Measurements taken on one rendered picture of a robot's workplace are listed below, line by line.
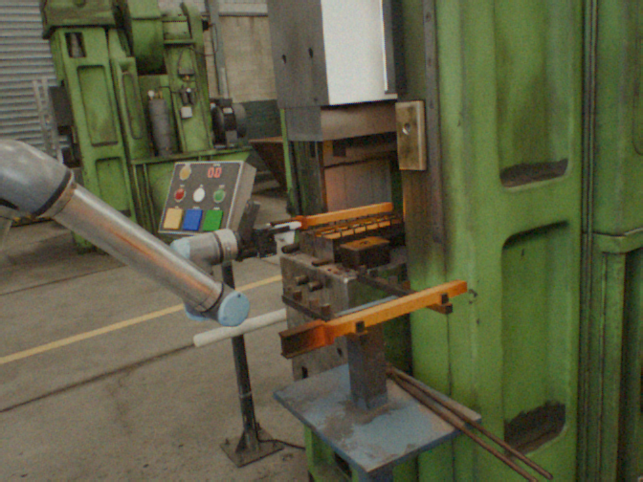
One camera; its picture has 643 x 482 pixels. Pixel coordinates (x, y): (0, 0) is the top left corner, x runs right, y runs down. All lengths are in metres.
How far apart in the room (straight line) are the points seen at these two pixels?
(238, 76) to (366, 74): 9.12
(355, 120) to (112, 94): 4.93
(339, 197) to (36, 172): 1.06
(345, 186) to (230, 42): 8.85
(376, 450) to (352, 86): 0.93
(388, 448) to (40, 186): 0.84
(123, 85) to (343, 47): 4.88
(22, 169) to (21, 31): 8.37
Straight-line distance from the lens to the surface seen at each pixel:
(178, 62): 6.72
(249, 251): 1.59
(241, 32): 10.85
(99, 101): 6.45
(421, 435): 1.24
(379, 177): 2.05
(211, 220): 2.03
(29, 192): 1.21
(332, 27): 1.58
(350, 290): 1.54
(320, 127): 1.61
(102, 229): 1.26
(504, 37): 1.56
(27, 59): 9.51
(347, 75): 1.59
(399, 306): 1.14
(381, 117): 1.72
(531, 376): 1.83
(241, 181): 2.03
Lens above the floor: 1.38
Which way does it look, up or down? 14 degrees down
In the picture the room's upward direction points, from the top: 5 degrees counter-clockwise
